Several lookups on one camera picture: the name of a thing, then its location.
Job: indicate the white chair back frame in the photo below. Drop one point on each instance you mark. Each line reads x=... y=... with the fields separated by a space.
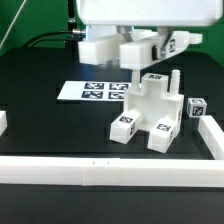
x=138 y=54

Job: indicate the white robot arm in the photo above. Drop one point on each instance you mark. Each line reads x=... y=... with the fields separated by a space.
x=100 y=31

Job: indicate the white U-shaped fence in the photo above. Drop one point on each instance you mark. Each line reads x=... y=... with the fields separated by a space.
x=111 y=171

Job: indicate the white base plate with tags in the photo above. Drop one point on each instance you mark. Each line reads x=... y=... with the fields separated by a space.
x=93 y=91

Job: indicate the white diagonal rod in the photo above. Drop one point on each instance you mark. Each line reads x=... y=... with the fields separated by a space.
x=11 y=25

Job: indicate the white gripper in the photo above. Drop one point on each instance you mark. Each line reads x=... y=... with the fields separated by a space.
x=128 y=13

